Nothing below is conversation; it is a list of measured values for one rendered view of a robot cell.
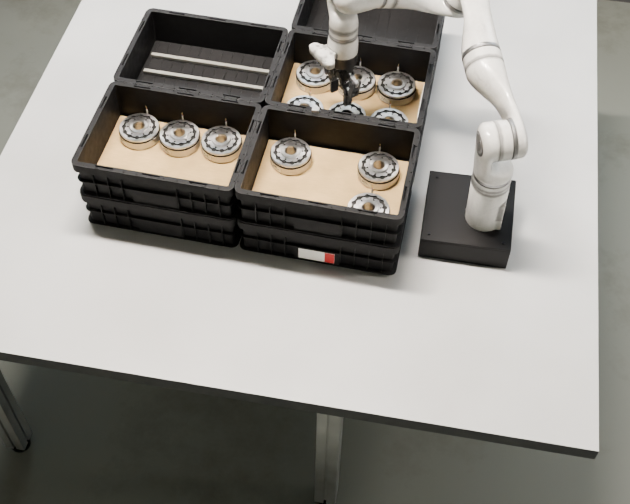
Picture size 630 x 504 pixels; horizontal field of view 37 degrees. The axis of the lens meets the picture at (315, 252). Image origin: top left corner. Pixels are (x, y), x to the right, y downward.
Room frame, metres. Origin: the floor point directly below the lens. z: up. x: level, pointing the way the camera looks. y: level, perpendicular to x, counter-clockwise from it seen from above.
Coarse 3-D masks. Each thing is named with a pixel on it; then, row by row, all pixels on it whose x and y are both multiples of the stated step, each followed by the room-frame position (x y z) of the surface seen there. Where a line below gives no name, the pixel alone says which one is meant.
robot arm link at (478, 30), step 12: (456, 0) 1.84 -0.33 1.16; (468, 0) 1.81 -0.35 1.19; (480, 0) 1.81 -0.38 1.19; (468, 12) 1.78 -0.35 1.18; (480, 12) 1.78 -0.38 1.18; (468, 24) 1.75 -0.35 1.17; (480, 24) 1.74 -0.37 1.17; (492, 24) 1.76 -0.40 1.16; (468, 36) 1.72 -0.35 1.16; (480, 36) 1.71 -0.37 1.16; (492, 36) 1.72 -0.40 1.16; (468, 48) 1.69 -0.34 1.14
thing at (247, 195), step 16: (288, 112) 1.69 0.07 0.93; (304, 112) 1.69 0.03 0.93; (256, 128) 1.63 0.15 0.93; (384, 128) 1.64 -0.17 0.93; (400, 128) 1.64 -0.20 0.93; (416, 128) 1.64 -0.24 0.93; (416, 144) 1.59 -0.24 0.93; (240, 176) 1.47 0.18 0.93; (240, 192) 1.42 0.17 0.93; (256, 192) 1.42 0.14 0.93; (304, 208) 1.39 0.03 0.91; (320, 208) 1.38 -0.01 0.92; (336, 208) 1.38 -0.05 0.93; (352, 208) 1.38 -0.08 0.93; (400, 208) 1.38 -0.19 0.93; (400, 224) 1.35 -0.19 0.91
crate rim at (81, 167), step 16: (192, 96) 1.74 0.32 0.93; (208, 96) 1.74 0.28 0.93; (96, 112) 1.68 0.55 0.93; (256, 112) 1.69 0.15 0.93; (80, 144) 1.57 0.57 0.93; (240, 160) 1.52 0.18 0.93; (112, 176) 1.48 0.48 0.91; (128, 176) 1.47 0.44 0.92; (144, 176) 1.47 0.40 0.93; (160, 176) 1.47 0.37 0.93; (208, 192) 1.43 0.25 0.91; (224, 192) 1.43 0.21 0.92
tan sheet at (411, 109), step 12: (288, 84) 1.90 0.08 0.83; (420, 84) 1.91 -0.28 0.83; (288, 96) 1.85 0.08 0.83; (312, 96) 1.85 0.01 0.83; (324, 96) 1.85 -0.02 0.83; (336, 96) 1.86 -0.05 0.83; (372, 96) 1.86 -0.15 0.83; (420, 96) 1.86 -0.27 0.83; (324, 108) 1.81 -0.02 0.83; (372, 108) 1.81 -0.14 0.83; (396, 108) 1.81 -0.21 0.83; (408, 108) 1.82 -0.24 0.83; (408, 120) 1.77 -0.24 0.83
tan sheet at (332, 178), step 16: (272, 144) 1.67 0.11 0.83; (320, 160) 1.62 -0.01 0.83; (336, 160) 1.62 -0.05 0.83; (352, 160) 1.62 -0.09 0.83; (256, 176) 1.56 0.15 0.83; (272, 176) 1.56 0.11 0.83; (288, 176) 1.57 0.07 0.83; (304, 176) 1.57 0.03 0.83; (320, 176) 1.57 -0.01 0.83; (336, 176) 1.57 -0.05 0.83; (352, 176) 1.57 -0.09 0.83; (400, 176) 1.57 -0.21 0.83; (272, 192) 1.51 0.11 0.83; (288, 192) 1.51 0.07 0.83; (304, 192) 1.51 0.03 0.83; (320, 192) 1.51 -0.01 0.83; (336, 192) 1.52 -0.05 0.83; (352, 192) 1.52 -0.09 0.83; (368, 192) 1.52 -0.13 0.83; (384, 192) 1.52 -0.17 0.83; (400, 192) 1.52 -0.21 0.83
